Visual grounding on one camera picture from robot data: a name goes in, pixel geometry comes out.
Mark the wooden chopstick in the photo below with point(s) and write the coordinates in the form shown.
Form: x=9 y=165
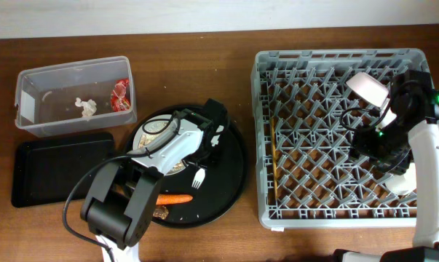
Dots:
x=274 y=158

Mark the white plastic fork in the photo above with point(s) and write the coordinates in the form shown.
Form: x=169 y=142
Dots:
x=198 y=178

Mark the brown food scrap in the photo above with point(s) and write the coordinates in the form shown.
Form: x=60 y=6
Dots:
x=161 y=212

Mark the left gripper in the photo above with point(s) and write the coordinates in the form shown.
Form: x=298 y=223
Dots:
x=218 y=149

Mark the pink bowl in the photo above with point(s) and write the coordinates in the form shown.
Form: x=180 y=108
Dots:
x=368 y=88

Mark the clear plastic waste bin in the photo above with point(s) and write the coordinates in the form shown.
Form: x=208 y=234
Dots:
x=45 y=97

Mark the grey dishwasher rack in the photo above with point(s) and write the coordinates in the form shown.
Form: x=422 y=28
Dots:
x=318 y=185

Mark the round black serving tray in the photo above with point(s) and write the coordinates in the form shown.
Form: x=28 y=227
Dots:
x=226 y=173

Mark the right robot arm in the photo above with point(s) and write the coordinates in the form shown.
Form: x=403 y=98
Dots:
x=424 y=142

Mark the black rectangular tray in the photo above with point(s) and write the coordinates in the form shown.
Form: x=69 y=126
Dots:
x=46 y=171

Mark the grey plate with rice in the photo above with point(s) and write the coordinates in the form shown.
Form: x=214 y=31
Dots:
x=150 y=130

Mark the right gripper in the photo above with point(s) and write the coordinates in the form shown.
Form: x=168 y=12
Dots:
x=360 y=143

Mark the white tissue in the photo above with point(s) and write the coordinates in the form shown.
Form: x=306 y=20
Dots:
x=89 y=107

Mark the white cup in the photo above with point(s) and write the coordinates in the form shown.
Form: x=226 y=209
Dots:
x=403 y=184

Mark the red snack wrapper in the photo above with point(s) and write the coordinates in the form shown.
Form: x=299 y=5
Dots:
x=119 y=101

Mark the orange carrot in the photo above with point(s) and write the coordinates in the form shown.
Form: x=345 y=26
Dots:
x=173 y=199

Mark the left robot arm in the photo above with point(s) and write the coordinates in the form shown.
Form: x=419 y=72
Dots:
x=119 y=222

